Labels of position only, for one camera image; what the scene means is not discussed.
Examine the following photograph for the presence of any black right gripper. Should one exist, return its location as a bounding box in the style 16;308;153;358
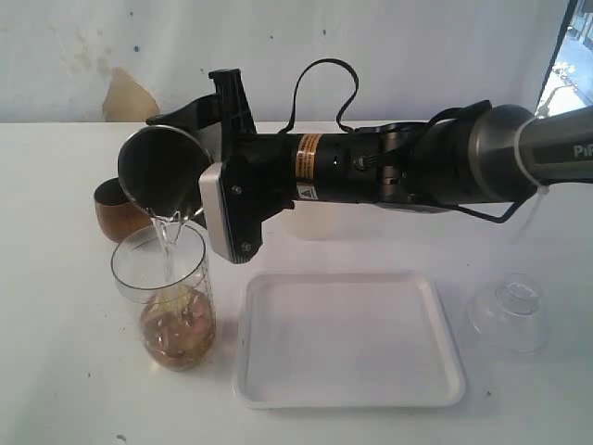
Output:
145;68;300;223

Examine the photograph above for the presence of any brown wooden cup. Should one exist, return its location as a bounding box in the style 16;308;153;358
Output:
94;178;151;243

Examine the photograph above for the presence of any translucent plastic cup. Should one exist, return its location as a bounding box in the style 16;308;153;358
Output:
282;201;337;240

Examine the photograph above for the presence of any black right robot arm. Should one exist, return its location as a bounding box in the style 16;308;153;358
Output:
147;70;592;220

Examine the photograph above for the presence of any stainless steel cup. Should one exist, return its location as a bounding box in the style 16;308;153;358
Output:
118;125;212;226

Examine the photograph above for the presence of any white zip tie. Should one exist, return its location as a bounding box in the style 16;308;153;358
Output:
511;116;549;244

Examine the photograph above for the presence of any white plastic tray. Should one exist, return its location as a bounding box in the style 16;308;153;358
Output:
233;272;466;410

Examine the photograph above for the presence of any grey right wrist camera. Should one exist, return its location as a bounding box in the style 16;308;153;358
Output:
198;156;262;264

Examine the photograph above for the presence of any clear plastic shaker body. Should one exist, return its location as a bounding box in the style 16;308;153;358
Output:
110;223;216;372

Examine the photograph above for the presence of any clear plastic shaker lid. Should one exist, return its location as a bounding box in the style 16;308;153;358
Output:
466;273;550;353

